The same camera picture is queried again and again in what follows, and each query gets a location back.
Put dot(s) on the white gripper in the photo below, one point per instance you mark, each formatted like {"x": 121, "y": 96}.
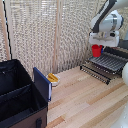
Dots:
{"x": 105, "y": 38}

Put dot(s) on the red plastic cup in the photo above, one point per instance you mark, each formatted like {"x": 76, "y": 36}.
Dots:
{"x": 96, "y": 51}

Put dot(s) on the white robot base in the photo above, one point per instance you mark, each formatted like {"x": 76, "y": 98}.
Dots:
{"x": 122, "y": 121}

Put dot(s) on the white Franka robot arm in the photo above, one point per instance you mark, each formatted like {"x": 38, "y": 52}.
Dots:
{"x": 106, "y": 21}

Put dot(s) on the black toaster oven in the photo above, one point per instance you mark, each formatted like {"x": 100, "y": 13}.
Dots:
{"x": 116, "y": 50}

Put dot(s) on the yellow food item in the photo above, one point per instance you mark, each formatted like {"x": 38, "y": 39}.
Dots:
{"x": 52, "y": 77}

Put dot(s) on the small white bowl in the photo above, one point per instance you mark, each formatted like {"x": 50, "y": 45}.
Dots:
{"x": 55, "y": 82}

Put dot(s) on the beige woven folding screen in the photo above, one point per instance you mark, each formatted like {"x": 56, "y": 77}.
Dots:
{"x": 33, "y": 33}

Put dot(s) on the thin black vertical pole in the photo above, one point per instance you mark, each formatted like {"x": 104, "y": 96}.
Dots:
{"x": 7, "y": 30}

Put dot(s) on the black fabric storage box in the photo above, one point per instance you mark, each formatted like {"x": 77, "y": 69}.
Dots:
{"x": 20, "y": 100}

